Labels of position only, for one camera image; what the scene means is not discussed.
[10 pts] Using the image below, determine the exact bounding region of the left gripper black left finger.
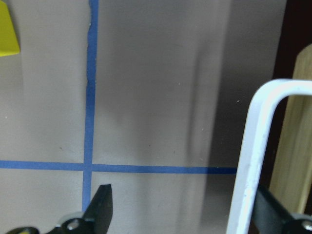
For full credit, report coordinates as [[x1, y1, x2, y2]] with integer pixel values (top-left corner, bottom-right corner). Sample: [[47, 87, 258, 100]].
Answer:
[[4, 184, 114, 234]]

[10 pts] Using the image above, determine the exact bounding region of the dark wooden drawer cabinet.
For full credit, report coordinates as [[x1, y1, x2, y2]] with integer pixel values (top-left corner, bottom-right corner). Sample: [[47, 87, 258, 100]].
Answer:
[[263, 0, 312, 234]]

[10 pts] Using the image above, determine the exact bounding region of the white drawer handle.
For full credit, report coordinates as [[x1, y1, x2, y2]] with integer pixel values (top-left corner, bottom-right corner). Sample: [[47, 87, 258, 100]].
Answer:
[[226, 78, 312, 234]]

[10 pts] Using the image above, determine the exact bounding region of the yellow block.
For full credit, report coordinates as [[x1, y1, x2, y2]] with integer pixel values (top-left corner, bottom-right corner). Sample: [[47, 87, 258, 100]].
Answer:
[[0, 0, 20, 57]]

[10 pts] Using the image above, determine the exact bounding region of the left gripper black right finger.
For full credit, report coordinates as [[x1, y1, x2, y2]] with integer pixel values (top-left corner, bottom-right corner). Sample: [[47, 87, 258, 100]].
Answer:
[[253, 185, 312, 234]]

